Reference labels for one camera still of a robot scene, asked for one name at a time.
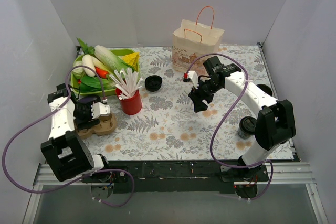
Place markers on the purple toy eggplant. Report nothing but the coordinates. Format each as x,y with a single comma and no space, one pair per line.
89,99

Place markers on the green vegetable basket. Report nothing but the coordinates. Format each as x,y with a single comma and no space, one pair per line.
85,85

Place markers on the brown cardboard cup carrier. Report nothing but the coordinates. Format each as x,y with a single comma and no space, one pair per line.
106,125

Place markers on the stack of dark plastic cups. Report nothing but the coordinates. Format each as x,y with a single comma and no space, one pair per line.
266,89

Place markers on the black cup lid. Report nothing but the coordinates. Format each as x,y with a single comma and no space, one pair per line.
248,124

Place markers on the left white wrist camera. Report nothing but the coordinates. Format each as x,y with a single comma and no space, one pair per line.
99,109

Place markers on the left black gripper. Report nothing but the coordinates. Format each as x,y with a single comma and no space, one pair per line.
85,123

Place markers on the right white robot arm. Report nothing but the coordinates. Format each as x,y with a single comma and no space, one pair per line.
275,121

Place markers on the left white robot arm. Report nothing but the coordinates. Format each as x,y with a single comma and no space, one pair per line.
65,152

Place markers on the paper takeout bag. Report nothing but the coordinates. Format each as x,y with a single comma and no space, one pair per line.
192,40

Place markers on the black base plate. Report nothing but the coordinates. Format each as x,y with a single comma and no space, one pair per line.
181,176

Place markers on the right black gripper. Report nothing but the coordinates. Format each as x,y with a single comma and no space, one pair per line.
199,97

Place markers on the red straw holder cup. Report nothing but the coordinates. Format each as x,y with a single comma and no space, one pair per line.
132,105

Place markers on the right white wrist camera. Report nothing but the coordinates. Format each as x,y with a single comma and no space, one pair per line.
191,76

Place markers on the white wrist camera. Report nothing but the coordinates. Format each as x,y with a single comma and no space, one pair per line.
99,109
191,76

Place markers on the white toy radish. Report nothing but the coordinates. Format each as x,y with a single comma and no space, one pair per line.
90,67

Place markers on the toy napa cabbage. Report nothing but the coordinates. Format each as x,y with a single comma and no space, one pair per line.
109,59

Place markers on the yellow toy leaf vegetable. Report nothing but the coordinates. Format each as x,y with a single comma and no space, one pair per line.
131,59

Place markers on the aluminium rail frame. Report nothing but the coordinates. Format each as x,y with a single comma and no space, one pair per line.
175,192

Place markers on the green toy cabbage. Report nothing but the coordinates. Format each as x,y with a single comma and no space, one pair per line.
78,72

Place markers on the floral table mat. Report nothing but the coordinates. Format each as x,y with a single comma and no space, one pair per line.
167,126

